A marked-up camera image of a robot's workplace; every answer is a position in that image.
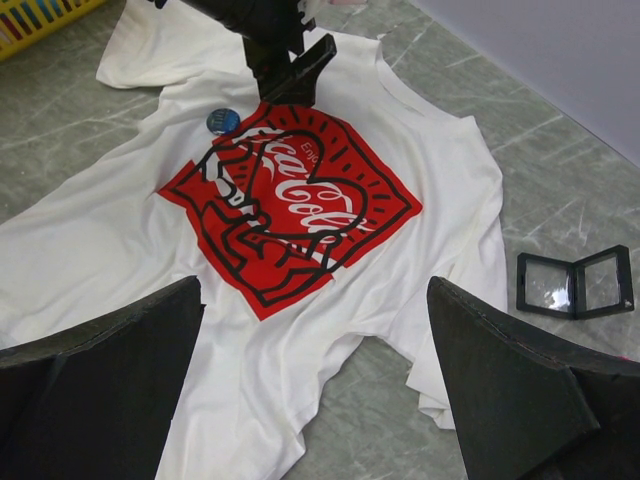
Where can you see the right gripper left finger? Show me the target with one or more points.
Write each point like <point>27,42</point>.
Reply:
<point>96,401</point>

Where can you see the blue round brooch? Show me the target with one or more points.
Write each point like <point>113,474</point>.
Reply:
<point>223,121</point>

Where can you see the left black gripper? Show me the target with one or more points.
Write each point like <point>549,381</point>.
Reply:
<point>269,22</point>

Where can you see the yellow plastic basket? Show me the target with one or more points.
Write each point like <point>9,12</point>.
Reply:
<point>25,22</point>

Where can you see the white Coca-Cola t-shirt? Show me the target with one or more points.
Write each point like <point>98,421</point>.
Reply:
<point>308,228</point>

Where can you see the black folding mirror right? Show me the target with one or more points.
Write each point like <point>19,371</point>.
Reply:
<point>573,299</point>

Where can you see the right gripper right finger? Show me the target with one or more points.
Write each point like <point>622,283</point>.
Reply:
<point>528,404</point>

